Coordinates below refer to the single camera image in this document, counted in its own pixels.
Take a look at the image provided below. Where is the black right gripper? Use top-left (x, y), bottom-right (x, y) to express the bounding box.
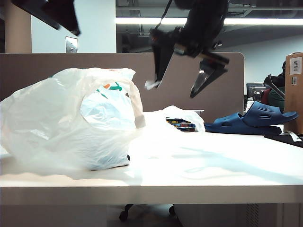
top-left (144, 26), bottom-right (230, 99)

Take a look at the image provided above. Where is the person in green shirt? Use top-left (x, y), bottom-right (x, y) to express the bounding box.
top-left (261, 60), bottom-right (287, 112)

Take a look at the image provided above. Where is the metal wall plate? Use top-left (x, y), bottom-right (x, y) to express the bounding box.
top-left (65, 36), bottom-right (79, 53)

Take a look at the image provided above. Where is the tilted blue rubber slipper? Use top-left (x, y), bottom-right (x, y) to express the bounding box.
top-left (242, 101), bottom-right (299, 128)

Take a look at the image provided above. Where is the brown cardboard box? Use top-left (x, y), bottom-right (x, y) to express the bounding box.
top-left (285, 52), bottom-right (303, 133)

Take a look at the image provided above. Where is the long ceiling light strip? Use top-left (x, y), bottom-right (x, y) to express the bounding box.
top-left (115, 17), bottom-right (303, 26)

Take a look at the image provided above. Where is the brown desk partition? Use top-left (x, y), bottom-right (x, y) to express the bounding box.
top-left (0, 52), bottom-right (245, 123)

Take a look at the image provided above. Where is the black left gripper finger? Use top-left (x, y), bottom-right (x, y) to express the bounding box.
top-left (10, 0), bottom-right (62, 31)
top-left (41, 0), bottom-right (81, 37)

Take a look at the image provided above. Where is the black camera cable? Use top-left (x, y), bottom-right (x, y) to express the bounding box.
top-left (156, 0), bottom-right (174, 31)

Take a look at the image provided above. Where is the flat blue rubber slipper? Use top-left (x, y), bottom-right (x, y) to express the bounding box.
top-left (205, 112), bottom-right (282, 135)

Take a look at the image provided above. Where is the black computer monitor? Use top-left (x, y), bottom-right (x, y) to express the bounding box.
top-left (246, 83), bottom-right (270, 102)

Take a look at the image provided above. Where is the white printed plastic bag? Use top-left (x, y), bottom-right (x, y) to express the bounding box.
top-left (0, 67), bottom-right (206, 177)

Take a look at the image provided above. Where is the black flat mat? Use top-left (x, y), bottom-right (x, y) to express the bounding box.
top-left (264, 132), bottom-right (303, 148)

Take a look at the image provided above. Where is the black angled bar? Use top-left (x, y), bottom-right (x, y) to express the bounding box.
top-left (263, 73), bottom-right (286, 99)

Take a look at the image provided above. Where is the stacked colourful box tray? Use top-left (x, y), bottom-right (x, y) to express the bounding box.
top-left (165, 116), bottom-right (198, 132)

